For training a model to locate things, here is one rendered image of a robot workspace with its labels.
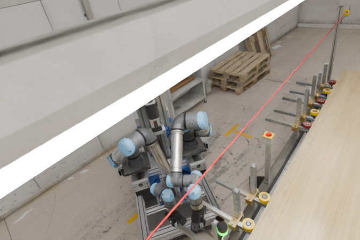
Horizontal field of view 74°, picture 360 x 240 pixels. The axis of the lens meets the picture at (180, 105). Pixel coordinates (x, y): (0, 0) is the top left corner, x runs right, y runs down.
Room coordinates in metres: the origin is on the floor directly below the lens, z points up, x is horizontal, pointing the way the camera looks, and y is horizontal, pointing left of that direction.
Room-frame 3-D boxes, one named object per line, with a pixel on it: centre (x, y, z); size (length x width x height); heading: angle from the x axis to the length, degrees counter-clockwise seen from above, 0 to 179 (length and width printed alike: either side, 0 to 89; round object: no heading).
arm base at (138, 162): (1.56, 0.46, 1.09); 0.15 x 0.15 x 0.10
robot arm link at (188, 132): (1.65, -0.03, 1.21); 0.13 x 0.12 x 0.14; 77
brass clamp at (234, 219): (1.01, -0.24, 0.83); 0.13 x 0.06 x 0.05; 134
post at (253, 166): (1.20, -0.43, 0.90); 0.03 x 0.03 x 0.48; 44
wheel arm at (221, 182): (1.24, -0.34, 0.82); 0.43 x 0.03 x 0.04; 44
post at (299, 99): (1.90, -1.15, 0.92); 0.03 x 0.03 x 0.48; 44
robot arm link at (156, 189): (1.15, 0.24, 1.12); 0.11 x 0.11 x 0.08; 42
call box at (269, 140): (1.38, -0.62, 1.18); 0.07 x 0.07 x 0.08; 44
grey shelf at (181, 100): (4.00, -0.05, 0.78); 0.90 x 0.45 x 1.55; 130
